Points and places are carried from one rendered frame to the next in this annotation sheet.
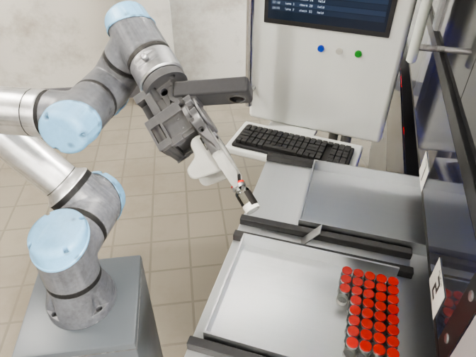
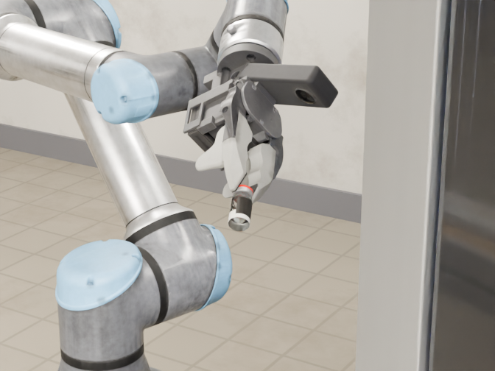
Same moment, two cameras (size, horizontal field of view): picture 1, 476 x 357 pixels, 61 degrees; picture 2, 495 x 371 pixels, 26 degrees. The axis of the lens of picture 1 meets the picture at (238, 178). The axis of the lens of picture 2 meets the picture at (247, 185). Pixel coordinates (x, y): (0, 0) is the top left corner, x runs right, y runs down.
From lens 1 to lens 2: 0.74 m
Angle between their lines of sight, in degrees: 39
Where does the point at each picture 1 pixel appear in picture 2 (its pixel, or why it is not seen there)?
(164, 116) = (210, 96)
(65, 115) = (114, 71)
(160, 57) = (247, 32)
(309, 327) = not seen: outside the picture
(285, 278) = not seen: outside the picture
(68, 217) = (122, 249)
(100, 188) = (191, 241)
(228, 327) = not seen: outside the picture
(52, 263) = (70, 294)
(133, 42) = (232, 13)
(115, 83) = (210, 64)
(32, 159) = (124, 166)
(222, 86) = (287, 73)
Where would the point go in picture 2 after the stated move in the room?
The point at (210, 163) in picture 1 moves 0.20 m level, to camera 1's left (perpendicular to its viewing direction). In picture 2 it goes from (220, 154) to (88, 121)
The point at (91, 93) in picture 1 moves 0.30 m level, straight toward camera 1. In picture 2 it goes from (164, 62) to (43, 129)
